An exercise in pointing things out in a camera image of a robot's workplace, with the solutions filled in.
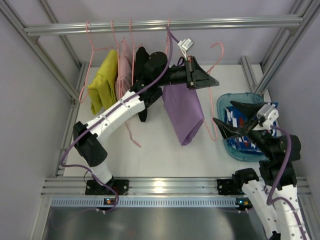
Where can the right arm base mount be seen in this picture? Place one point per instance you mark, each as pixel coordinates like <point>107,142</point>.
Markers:
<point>228,187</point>

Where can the pink hanger of blue trousers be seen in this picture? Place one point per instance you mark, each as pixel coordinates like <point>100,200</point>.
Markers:
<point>167,47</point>

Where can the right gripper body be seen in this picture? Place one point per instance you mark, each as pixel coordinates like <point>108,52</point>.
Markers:
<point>250,125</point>

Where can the black trousers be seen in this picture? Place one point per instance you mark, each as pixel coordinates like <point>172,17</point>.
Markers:
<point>141,57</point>

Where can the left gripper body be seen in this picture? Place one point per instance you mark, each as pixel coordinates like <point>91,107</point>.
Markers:
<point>189,74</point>

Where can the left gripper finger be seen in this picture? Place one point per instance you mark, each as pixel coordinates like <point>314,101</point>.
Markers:
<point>200,74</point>
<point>206,83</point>

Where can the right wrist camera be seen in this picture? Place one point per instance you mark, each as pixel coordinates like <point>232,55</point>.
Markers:
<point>266,116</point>

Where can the grey slotted cable duct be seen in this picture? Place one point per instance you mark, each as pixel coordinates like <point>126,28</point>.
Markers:
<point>151,202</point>

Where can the aluminium front rail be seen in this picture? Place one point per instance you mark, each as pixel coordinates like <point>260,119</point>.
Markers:
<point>140,186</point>

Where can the pink hanger of yellow trousers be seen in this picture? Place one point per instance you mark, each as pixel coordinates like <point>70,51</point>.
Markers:
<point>82,97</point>

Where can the pink hanger of purple trousers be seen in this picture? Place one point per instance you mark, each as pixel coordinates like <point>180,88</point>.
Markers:
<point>213,133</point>

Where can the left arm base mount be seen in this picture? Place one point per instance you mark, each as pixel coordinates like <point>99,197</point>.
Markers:
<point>120,186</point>

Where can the pink trousers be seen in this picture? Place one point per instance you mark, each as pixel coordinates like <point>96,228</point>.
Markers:
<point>125,67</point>

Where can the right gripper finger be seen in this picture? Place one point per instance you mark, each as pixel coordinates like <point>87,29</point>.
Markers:
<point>248,109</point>
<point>228,131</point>

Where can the yellow trousers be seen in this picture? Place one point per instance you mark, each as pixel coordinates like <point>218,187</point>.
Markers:
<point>101,91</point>

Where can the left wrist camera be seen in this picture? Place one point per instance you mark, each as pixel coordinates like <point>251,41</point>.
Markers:
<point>184,46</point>

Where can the aluminium hanging rail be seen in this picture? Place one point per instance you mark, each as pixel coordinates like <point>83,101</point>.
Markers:
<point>61,29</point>

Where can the teal plastic bin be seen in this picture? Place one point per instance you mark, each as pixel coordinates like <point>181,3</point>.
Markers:
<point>222,103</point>

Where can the blue patterned trousers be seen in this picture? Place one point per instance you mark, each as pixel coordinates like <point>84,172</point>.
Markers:
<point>236,118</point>

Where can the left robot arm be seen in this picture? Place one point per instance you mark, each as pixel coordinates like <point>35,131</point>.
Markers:
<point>152,73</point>

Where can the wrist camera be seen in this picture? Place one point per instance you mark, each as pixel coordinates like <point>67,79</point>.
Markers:
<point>184,46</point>
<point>266,116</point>

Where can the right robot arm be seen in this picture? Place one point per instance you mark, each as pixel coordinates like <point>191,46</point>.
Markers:
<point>273,192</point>

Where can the purple trousers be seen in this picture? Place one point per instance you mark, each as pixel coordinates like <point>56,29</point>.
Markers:
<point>184,111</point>

